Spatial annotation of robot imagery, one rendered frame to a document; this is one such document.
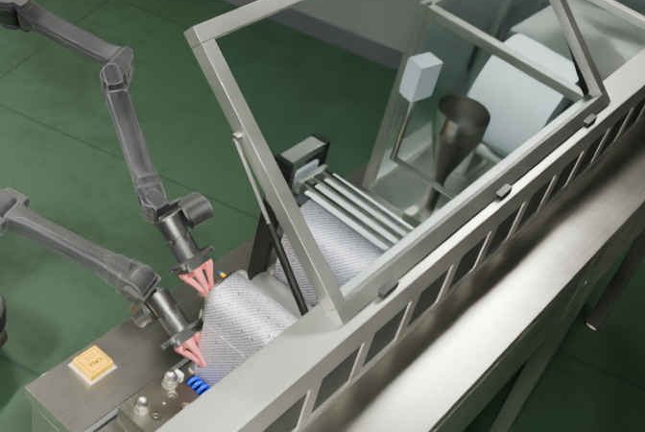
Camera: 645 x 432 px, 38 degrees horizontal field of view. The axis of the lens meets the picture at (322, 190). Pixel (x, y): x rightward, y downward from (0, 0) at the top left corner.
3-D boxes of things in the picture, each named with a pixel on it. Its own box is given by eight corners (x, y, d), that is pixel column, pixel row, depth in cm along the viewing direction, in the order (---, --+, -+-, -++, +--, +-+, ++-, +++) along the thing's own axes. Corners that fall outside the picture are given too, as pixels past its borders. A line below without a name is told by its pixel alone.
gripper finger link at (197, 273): (193, 303, 213) (173, 268, 212) (214, 288, 218) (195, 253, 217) (209, 299, 208) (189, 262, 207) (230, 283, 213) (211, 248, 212)
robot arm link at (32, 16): (148, 76, 242) (146, 49, 234) (116, 108, 235) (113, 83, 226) (12, 5, 251) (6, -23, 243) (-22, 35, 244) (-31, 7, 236)
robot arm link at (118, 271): (-25, 210, 213) (5, 182, 221) (-25, 227, 217) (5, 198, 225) (137, 296, 208) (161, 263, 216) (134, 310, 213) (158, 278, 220)
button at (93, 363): (94, 350, 234) (94, 344, 232) (112, 367, 231) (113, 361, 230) (72, 365, 229) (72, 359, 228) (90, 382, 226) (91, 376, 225)
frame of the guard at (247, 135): (498, -94, 229) (523, -108, 223) (588, 108, 236) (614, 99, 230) (159, 43, 152) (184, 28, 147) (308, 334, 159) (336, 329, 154)
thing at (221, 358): (195, 372, 220) (204, 321, 208) (268, 434, 211) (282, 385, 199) (194, 372, 220) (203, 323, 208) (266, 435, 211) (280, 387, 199)
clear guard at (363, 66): (513, -90, 222) (514, -91, 222) (597, 98, 228) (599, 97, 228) (204, 39, 151) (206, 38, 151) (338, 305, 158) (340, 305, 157)
